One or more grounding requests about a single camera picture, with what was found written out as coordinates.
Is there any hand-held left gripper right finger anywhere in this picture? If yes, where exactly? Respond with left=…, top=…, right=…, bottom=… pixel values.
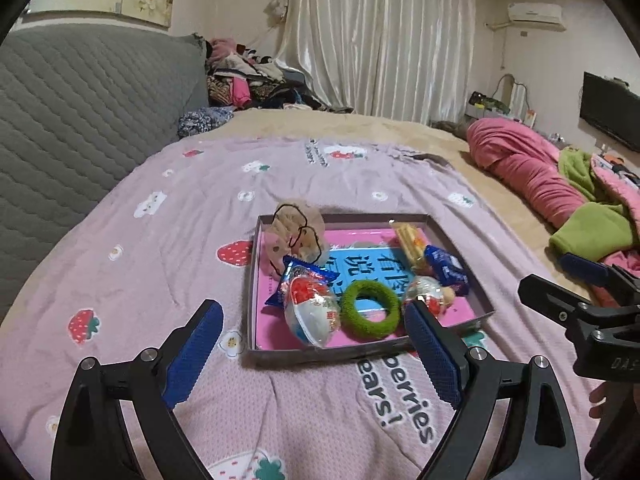
left=404, top=297, right=581, bottom=480

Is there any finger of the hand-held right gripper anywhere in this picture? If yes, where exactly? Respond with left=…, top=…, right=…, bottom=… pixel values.
left=559, top=252, right=640, bottom=308
left=517, top=274, right=640, bottom=346

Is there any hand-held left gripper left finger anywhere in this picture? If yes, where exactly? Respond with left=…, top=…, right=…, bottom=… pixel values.
left=50, top=299, right=224, bottom=480

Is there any red candy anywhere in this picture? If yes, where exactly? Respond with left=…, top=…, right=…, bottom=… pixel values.
left=402, top=276, right=446, bottom=318

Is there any blue white snack packet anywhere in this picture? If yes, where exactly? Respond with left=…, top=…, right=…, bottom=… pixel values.
left=424, top=245, right=472, bottom=297

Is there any green fuzzy hair ring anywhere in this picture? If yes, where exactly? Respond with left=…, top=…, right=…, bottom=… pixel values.
left=340, top=280, right=402, bottom=339

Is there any grey cardboard box tray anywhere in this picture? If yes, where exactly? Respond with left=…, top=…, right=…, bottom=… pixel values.
left=241, top=213, right=496, bottom=370

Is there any yellow biscuit packet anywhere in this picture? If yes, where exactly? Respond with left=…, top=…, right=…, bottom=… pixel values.
left=390, top=221, right=432, bottom=268

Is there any red white egg-shaped toy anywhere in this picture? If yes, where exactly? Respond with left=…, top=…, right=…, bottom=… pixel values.
left=283, top=276, right=342, bottom=350

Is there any dark blue cookie packet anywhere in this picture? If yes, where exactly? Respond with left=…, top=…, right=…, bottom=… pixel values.
left=264, top=255, right=340, bottom=311

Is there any beige sheer hair scrunchie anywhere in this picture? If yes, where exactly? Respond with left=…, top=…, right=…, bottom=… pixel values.
left=262, top=203, right=327, bottom=273

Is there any person's right hand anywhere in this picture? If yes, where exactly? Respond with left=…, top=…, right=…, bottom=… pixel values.
left=589, top=382, right=610, bottom=420

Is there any green fleece garment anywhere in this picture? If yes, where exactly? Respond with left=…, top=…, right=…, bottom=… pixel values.
left=548, top=146, right=636, bottom=263

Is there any pink printed bedspread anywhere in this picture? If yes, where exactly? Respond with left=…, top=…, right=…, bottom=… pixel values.
left=0, top=137, right=601, bottom=480

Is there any pink quilt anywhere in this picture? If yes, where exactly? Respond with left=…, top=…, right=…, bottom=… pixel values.
left=466, top=117, right=640, bottom=308

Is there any pink book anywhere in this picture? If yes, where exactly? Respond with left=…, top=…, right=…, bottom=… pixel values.
left=252, top=227, right=476, bottom=351

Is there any black television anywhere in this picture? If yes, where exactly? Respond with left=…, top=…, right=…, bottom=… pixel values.
left=580, top=71, right=640, bottom=153

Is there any cluttered side table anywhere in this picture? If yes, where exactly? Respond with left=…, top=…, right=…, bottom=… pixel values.
left=465, top=91, right=511, bottom=118

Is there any blue floral cloth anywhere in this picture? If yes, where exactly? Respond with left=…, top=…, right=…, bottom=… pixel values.
left=177, top=106, right=235, bottom=140

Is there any grey quilted headboard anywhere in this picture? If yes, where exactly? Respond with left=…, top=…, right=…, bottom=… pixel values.
left=0, top=25, right=208, bottom=321

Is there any white air conditioner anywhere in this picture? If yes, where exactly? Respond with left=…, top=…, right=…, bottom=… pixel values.
left=507, top=1, right=567, bottom=31

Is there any pile of clothes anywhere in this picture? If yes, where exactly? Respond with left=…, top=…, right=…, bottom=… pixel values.
left=205, top=37, right=356, bottom=113

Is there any white curtain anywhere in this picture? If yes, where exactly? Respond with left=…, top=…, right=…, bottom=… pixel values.
left=272, top=0, right=476, bottom=123

